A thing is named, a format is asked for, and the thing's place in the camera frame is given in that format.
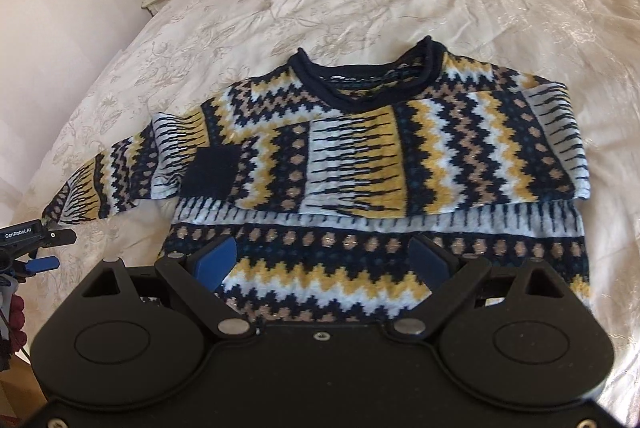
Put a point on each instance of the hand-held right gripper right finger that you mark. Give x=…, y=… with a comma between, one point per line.
x=429, y=260

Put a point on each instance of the navy yellow white patterned sweater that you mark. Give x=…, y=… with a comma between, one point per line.
x=350, y=158

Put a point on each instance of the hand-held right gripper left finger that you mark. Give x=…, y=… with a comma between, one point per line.
x=216, y=263

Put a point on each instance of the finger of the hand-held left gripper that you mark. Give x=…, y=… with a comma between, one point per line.
x=44, y=264
x=61, y=236

